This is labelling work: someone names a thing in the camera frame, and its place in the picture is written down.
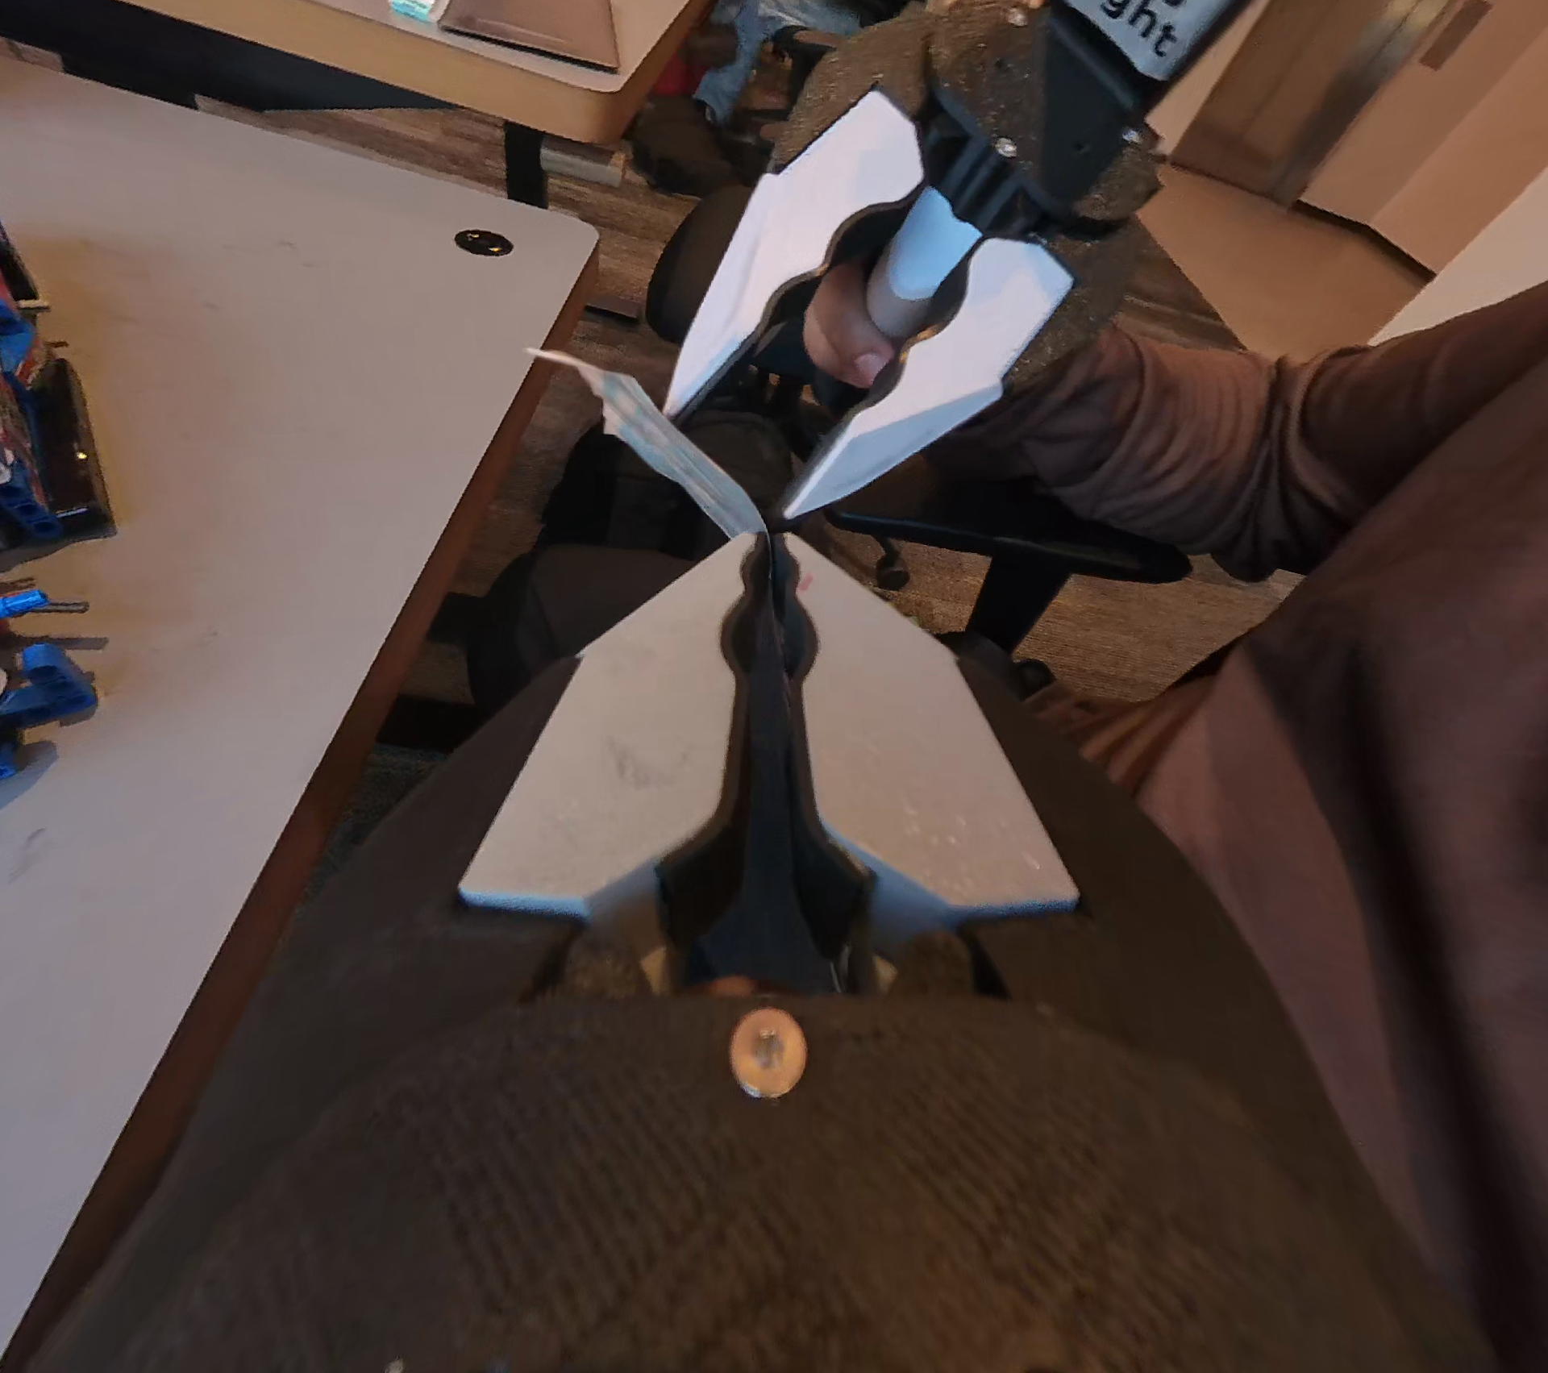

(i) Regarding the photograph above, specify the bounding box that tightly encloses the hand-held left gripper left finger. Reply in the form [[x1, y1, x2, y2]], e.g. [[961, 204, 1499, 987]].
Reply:
[[456, 531, 775, 992]]

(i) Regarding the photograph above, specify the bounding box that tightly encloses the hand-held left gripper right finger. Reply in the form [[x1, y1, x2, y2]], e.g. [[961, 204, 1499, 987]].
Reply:
[[774, 531, 1083, 933]]

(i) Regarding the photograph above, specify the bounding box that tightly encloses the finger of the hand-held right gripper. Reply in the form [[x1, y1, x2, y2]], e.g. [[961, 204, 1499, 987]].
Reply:
[[780, 236, 1078, 523], [662, 91, 930, 422]]

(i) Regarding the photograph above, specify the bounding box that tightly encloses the holographic sticker sheet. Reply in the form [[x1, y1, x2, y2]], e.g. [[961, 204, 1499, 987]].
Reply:
[[522, 344, 772, 543]]

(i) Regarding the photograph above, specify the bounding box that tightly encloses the person's right hand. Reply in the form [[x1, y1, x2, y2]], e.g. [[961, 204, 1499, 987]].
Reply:
[[798, 262, 906, 393]]

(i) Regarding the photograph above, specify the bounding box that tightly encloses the black office chair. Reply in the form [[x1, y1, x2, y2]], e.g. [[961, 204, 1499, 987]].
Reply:
[[643, 182, 848, 431]]

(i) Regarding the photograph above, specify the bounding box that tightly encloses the dark wedge-shaped stand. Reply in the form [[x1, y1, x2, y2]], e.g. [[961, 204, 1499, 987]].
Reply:
[[437, 0, 622, 72]]

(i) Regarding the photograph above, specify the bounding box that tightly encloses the grey double door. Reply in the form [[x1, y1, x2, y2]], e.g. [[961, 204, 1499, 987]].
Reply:
[[1165, 0, 1548, 207]]

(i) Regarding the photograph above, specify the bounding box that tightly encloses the toy race car model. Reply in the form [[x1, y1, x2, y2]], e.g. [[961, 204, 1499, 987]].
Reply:
[[0, 223, 119, 784]]

